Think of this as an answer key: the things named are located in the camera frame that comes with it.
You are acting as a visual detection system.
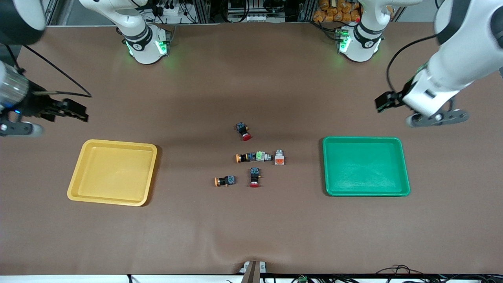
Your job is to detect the green plastic tray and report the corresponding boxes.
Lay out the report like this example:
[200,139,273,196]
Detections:
[322,136,411,197]

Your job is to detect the yellow plastic tray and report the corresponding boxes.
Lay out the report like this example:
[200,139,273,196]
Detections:
[67,139,158,207]

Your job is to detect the bag of orange items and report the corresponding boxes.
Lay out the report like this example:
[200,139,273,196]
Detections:
[313,0,362,23]

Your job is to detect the white power strip with plugs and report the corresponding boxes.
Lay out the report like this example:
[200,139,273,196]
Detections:
[155,0,185,18]

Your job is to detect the white socket strip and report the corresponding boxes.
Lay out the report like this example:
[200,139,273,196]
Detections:
[229,13,268,22]

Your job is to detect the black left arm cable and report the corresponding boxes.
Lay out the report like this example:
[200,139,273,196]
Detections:
[386,33,441,95]

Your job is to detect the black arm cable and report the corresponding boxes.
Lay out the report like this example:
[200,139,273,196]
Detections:
[386,33,441,95]
[4,42,93,99]

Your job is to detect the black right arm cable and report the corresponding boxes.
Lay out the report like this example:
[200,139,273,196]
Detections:
[4,42,93,99]

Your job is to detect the aluminium frame profile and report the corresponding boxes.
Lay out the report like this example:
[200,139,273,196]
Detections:
[192,0,211,23]
[299,0,317,22]

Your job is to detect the black cable bundle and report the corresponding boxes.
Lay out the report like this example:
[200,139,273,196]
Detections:
[369,265,503,283]

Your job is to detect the metal clamp bracket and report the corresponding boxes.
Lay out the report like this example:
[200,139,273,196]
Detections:
[240,260,268,283]

